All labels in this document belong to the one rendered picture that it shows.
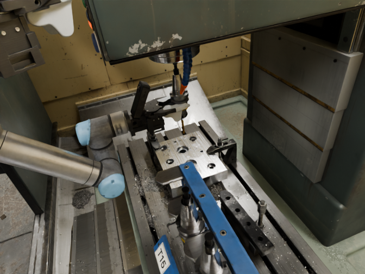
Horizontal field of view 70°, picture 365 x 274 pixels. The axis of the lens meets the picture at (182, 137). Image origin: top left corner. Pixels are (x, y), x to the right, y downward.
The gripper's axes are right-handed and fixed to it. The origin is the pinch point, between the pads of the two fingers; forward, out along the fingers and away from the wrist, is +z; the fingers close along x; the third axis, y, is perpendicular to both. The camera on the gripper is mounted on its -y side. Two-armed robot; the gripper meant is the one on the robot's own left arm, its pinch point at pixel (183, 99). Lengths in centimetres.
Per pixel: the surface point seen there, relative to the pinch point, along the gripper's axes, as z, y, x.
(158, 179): -16.7, 7.0, 24.8
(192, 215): -13.7, 1.9, 42.6
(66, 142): -61, 61, -93
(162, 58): -6.1, -17.5, 5.9
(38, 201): -65, 41, -20
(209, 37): -3.3, -28.9, 32.2
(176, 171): -11.4, 6.9, 24.2
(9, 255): -126, 128, -71
